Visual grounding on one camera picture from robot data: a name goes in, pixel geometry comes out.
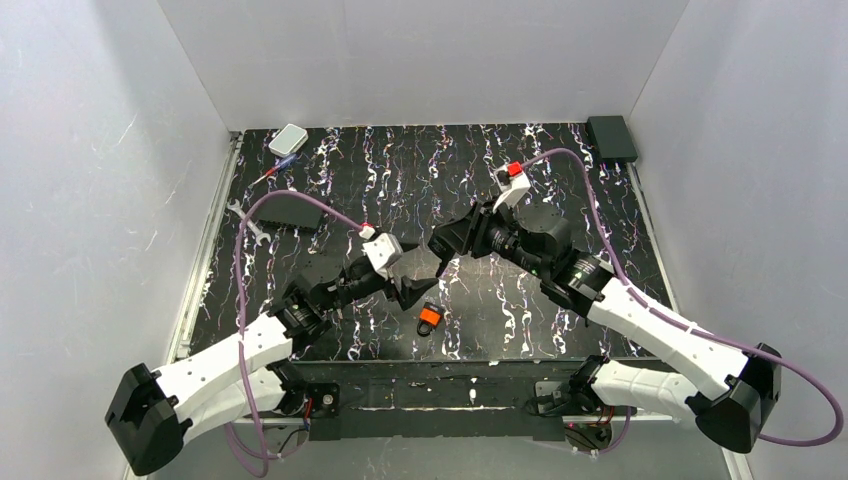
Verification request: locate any orange padlock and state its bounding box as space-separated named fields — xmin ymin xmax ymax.
xmin=416 ymin=302 xmax=445 ymax=337

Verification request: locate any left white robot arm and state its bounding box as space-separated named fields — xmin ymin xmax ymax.
xmin=105 ymin=256 xmax=438 ymax=476

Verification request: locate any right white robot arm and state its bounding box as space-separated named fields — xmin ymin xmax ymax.
xmin=428 ymin=202 xmax=781 ymax=453

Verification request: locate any black flat box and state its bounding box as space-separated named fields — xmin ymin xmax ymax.
xmin=253 ymin=195 xmax=325 ymax=232

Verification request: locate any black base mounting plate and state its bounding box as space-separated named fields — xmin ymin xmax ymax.
xmin=289 ymin=360 xmax=626 ymax=449

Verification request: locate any blue red small screwdriver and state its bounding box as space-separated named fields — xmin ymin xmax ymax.
xmin=250 ymin=153 xmax=299 ymax=187

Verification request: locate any silver open-end wrench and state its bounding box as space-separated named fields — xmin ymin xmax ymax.
xmin=226 ymin=200 xmax=271 ymax=246

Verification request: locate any black box in corner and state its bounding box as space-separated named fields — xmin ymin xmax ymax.
xmin=586 ymin=115 xmax=639 ymax=164

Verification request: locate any white rectangular box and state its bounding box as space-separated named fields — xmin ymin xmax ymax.
xmin=268 ymin=123 xmax=308 ymax=157

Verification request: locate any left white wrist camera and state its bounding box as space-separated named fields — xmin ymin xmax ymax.
xmin=359 ymin=223 xmax=403 ymax=280

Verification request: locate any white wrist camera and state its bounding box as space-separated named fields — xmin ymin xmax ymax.
xmin=492 ymin=162 xmax=531 ymax=212
xmin=359 ymin=223 xmax=403 ymax=280

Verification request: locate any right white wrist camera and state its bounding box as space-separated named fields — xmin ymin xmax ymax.
xmin=492 ymin=162 xmax=531 ymax=212

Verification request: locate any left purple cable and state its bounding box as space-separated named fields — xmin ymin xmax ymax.
xmin=223 ymin=189 xmax=370 ymax=478

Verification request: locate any purple cable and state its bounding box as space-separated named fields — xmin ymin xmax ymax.
xmin=520 ymin=146 xmax=845 ymax=458
xmin=223 ymin=189 xmax=370 ymax=478

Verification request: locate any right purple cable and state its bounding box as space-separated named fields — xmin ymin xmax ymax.
xmin=520 ymin=146 xmax=845 ymax=458

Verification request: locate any aluminium frame rail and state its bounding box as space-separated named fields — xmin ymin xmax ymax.
xmin=123 ymin=131 xmax=242 ymax=480

